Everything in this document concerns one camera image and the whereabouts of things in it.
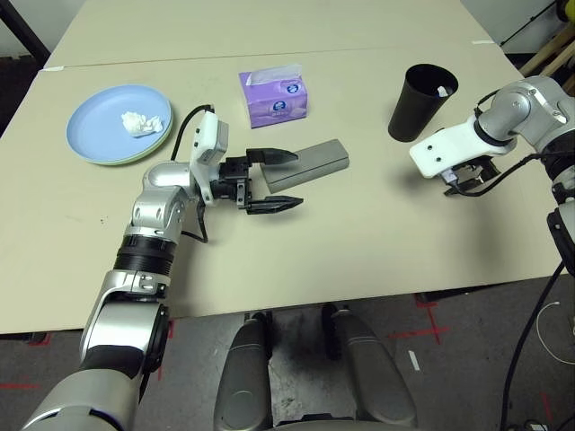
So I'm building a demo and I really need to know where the wooden stool frame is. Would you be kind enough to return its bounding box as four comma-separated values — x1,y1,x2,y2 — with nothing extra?
518,26,575,95

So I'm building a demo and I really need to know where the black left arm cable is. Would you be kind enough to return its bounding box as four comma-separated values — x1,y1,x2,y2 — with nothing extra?
170,104,216,246

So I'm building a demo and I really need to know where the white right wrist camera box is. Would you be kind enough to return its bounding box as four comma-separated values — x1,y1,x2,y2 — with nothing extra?
409,117,518,180

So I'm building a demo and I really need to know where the purple tissue box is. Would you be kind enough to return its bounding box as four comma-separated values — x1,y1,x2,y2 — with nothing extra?
238,63,311,130

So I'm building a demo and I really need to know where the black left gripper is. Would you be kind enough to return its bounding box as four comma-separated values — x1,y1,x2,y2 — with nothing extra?
210,146,305,216

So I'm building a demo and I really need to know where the grey robot leg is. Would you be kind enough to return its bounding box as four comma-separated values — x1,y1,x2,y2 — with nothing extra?
322,303,419,427
214,312,276,431

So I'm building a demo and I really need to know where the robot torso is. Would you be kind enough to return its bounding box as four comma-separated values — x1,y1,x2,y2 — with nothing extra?
269,415,405,431

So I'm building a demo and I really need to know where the grey left robot leg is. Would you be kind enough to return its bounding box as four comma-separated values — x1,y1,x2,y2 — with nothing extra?
214,312,276,431

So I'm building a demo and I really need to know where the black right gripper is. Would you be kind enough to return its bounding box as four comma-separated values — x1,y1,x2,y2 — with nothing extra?
443,159,500,196

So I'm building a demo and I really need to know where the white tissue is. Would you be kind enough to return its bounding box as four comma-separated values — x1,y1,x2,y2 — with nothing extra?
120,110,164,137

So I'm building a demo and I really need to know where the green plastic plate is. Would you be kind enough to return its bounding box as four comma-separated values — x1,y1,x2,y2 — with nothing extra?
75,102,175,168

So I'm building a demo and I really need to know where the black-framed side desk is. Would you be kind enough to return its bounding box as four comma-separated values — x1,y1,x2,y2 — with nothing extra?
0,0,51,62

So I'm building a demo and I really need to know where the white floor cable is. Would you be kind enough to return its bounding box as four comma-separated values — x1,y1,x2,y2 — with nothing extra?
536,301,575,365

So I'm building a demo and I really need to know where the blue plastic plate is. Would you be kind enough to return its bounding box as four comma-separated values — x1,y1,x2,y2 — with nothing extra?
66,84,173,163

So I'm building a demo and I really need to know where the black plastic cup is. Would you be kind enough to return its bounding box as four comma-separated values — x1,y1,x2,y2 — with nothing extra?
387,64,460,144

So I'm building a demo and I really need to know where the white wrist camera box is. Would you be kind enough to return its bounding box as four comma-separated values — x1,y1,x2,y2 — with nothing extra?
188,111,230,206
409,117,518,180

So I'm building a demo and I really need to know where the black foam floor mat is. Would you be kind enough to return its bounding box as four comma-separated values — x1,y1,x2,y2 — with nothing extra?
0,56,44,136

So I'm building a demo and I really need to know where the grey glasses case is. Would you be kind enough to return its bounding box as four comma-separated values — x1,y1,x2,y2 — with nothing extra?
264,138,350,192

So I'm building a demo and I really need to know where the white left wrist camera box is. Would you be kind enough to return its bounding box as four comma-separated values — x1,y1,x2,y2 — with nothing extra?
188,111,230,206

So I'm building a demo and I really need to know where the grey right robot leg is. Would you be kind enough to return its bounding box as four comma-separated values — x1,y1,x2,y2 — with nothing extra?
322,303,419,427

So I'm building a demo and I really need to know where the thin black stand rod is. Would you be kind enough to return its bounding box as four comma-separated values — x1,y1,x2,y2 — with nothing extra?
500,2,558,47

